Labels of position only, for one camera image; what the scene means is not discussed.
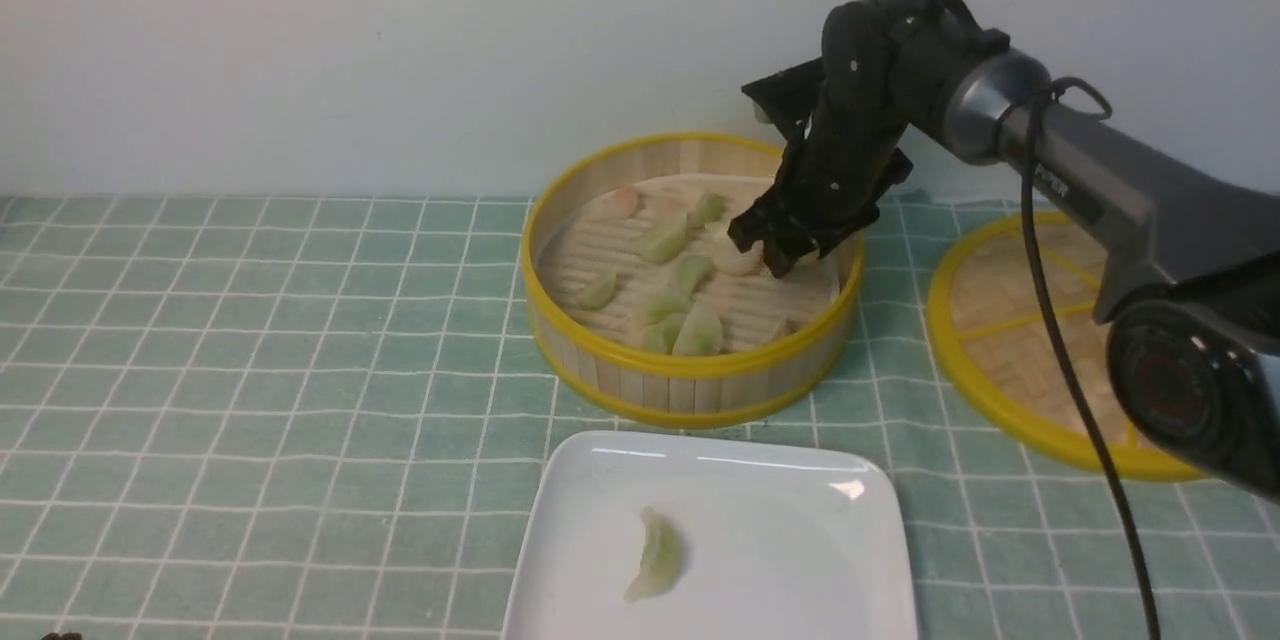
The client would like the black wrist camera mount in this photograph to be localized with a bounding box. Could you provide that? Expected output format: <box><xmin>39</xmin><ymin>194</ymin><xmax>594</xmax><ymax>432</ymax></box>
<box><xmin>741</xmin><ymin>58</ymin><xmax>826</xmax><ymax>140</ymax></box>

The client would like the green dumpling on plate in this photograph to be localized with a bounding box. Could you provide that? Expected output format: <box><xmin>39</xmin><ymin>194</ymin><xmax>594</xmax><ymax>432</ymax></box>
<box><xmin>623</xmin><ymin>507</ymin><xmax>685</xmax><ymax>604</ymax></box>

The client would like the green dumpling front right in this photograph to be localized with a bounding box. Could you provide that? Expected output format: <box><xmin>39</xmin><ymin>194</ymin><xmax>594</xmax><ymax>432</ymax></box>
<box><xmin>671</xmin><ymin>303</ymin><xmax>724</xmax><ymax>357</ymax></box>

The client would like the small green dumpling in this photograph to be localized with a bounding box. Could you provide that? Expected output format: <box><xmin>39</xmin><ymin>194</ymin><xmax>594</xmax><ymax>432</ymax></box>
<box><xmin>686</xmin><ymin>192</ymin><xmax>724</xmax><ymax>229</ymax></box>
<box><xmin>573</xmin><ymin>271</ymin><xmax>620</xmax><ymax>311</ymax></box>

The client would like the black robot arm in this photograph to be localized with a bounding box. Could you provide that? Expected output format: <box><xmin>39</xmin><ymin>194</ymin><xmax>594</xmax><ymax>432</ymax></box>
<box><xmin>730</xmin><ymin>0</ymin><xmax>1279</xmax><ymax>502</ymax></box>

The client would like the pink dumpling at back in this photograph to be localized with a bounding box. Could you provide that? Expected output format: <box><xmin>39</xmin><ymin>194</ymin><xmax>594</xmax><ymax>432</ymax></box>
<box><xmin>600</xmin><ymin>186</ymin><xmax>643</xmax><ymax>221</ymax></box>

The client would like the small green dumpling back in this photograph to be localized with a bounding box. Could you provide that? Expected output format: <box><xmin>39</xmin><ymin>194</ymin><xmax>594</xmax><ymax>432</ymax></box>
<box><xmin>686</xmin><ymin>192</ymin><xmax>724</xmax><ymax>229</ymax></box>

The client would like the green checkered tablecloth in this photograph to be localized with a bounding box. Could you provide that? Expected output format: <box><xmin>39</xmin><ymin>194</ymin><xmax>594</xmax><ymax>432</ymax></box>
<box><xmin>0</xmin><ymin>192</ymin><xmax>1280</xmax><ymax>640</ymax></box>

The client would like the yellow-rimmed woven steamer lid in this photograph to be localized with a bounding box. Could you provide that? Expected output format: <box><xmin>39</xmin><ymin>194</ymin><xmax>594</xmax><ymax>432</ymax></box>
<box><xmin>925</xmin><ymin>212</ymin><xmax>1199</xmax><ymax>483</ymax></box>

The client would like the black cable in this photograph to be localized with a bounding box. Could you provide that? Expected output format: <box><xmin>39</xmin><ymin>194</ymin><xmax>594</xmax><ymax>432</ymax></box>
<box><xmin>1018</xmin><ymin>76</ymin><xmax>1164</xmax><ymax>640</ymax></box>

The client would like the yellow-rimmed bamboo steamer basket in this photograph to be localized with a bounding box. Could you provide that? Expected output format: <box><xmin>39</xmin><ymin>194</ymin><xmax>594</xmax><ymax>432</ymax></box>
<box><xmin>520</xmin><ymin>133</ymin><xmax>867</xmax><ymax>429</ymax></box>

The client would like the white pink dumpling centre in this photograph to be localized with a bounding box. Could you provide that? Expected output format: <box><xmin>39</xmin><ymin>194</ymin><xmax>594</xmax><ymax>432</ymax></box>
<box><xmin>708</xmin><ymin>242</ymin><xmax>763</xmax><ymax>276</ymax></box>

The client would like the white square plate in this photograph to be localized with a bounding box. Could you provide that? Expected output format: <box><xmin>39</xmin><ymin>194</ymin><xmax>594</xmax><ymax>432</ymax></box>
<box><xmin>500</xmin><ymin>431</ymin><xmax>922</xmax><ymax>639</ymax></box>

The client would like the green dumpling lower middle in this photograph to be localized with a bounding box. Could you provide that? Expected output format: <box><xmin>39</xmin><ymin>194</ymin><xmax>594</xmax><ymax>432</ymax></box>
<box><xmin>640</xmin><ymin>285</ymin><xmax>694</xmax><ymax>325</ymax></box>

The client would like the large green dumpling centre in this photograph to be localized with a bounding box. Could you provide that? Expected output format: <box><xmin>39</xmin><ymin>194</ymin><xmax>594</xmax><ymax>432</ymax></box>
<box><xmin>634</xmin><ymin>211</ymin><xmax>690</xmax><ymax>265</ymax></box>

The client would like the green dumpling front left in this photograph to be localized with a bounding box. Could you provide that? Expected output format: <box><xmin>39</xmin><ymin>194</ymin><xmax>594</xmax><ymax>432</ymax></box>
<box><xmin>639</xmin><ymin>314</ymin><xmax>686</xmax><ymax>356</ymax></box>

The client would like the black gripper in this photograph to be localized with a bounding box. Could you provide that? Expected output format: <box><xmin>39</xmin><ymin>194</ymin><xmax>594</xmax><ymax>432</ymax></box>
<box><xmin>727</xmin><ymin>90</ymin><xmax>913</xmax><ymax>276</ymax></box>

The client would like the small green dumpling left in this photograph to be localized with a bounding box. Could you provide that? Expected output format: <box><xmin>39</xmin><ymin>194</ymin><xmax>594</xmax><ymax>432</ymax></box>
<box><xmin>573</xmin><ymin>271</ymin><xmax>620</xmax><ymax>311</ymax></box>

